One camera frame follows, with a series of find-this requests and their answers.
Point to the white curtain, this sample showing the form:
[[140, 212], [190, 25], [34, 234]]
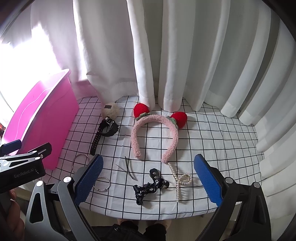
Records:
[[235, 55]]

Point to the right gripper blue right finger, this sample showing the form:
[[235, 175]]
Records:
[[252, 222]]

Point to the white black grid cloth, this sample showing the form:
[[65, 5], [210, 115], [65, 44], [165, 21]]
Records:
[[225, 143]]

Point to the person left hand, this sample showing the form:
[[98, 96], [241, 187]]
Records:
[[11, 210]]

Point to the beige fluffy pompom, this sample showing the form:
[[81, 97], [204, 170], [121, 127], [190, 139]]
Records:
[[110, 110]]

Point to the silver bangle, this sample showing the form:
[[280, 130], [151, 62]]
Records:
[[79, 159], [102, 184]]

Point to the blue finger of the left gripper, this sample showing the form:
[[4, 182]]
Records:
[[40, 151], [8, 148]]

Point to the pink strawberry headband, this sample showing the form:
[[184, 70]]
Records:
[[156, 131]]

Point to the pearl hair claw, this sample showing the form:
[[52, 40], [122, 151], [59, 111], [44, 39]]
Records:
[[184, 179]]

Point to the pink plastic bin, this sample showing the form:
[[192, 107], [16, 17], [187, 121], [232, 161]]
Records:
[[45, 115]]

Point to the brown crossed hair clip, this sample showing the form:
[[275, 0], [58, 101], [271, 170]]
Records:
[[127, 169]]

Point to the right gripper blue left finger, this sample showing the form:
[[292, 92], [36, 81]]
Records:
[[74, 190]]

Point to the black wrist watch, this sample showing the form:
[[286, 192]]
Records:
[[107, 128]]

